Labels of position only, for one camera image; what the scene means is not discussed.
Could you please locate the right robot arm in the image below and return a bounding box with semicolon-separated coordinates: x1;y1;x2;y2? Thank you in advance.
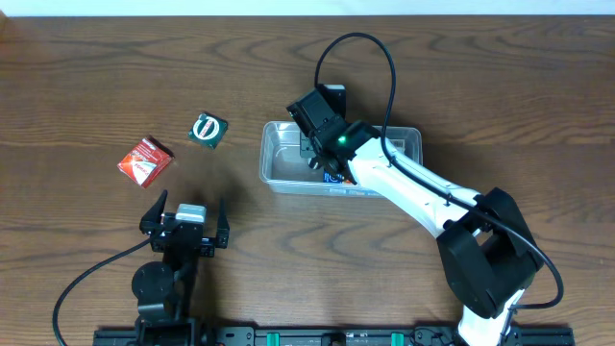
286;89;544;345

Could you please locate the white toothpaste box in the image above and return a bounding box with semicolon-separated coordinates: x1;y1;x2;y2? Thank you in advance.
380;138;406;155

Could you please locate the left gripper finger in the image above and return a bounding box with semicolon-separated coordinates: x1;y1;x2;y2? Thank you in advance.
216;199;230;249
138;189;168;235

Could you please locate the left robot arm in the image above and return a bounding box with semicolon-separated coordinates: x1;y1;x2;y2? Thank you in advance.
132;191;230;325

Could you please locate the red packet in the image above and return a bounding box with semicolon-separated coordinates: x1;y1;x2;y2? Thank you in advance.
116;136;174;188

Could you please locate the blue KoolFever box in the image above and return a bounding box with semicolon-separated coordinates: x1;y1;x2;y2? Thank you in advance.
323;170;354;185

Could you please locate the clear plastic container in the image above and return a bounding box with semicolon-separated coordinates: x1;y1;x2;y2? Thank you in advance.
258;120;424;199

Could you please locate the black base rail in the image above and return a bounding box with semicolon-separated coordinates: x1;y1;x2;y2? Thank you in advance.
93;325;577;346

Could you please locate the green square packet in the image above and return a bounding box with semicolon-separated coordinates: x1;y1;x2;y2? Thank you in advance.
187;112;229;150

